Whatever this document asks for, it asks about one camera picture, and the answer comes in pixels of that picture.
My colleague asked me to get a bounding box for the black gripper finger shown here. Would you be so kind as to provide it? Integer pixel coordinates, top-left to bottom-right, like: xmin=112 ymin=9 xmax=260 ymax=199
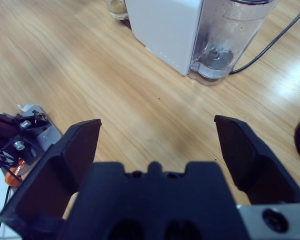
xmin=214 ymin=114 xmax=300 ymax=207
xmin=0 ymin=118 xmax=102 ymax=240

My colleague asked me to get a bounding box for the clear glass cup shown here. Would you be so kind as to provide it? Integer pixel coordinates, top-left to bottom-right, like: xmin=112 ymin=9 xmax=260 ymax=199
xmin=106 ymin=0 xmax=130 ymax=22

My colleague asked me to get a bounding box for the white capsule coffee machine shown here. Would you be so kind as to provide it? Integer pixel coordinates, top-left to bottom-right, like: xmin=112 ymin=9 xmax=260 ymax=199
xmin=123 ymin=0 xmax=204 ymax=77

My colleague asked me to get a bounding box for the white tape tab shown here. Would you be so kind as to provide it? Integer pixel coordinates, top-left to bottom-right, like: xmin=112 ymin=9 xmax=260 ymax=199
xmin=16 ymin=103 xmax=35 ymax=112

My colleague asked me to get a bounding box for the clear water tank dark lid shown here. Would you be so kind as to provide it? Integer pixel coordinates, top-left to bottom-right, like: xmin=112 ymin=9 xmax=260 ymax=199
xmin=188 ymin=0 xmax=279 ymax=87

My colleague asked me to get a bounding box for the orange cable connector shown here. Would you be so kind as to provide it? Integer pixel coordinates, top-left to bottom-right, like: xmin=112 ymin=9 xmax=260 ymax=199
xmin=4 ymin=159 xmax=25 ymax=187

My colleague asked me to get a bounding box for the black cable at mount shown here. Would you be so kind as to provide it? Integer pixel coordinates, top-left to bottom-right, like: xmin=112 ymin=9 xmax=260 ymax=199
xmin=0 ymin=184 xmax=12 ymax=240

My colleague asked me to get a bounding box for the black machine power cable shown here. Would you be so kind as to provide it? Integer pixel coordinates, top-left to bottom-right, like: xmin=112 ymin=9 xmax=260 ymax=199
xmin=229 ymin=0 xmax=300 ymax=74

